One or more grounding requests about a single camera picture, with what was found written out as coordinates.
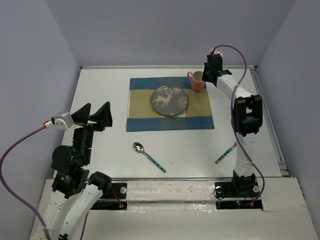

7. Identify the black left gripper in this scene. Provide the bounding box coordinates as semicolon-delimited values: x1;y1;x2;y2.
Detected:
71;100;114;163

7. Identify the pink mug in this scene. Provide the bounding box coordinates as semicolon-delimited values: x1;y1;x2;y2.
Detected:
187;71;205;92

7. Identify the blue and tan cloth placemat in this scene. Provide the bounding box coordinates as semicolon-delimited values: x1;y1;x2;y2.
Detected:
126;76;215;132

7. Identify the grey reindeer plate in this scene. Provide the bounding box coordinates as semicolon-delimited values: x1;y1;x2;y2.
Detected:
150;85;189;117

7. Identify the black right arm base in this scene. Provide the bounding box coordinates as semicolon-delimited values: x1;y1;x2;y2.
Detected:
213;181;263;210

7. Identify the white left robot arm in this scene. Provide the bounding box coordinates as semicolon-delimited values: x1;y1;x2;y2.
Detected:
32;101;113;240

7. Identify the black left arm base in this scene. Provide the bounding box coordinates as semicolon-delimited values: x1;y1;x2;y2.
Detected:
91;182;128;211

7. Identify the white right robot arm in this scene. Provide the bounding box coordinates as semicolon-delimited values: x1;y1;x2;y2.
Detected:
202;52;263;200

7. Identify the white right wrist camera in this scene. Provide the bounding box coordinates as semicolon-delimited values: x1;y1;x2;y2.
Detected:
210;48;223;57

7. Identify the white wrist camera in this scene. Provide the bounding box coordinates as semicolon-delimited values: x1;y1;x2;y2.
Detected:
43;112;82;131
210;48;223;57

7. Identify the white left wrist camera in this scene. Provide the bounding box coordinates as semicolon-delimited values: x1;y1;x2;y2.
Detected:
43;112;82;131

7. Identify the spoon with teal handle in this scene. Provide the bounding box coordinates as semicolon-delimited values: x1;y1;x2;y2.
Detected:
133;142;167;173

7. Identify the fork with teal handle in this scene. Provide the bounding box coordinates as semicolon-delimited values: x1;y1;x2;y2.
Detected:
215;142;237;164

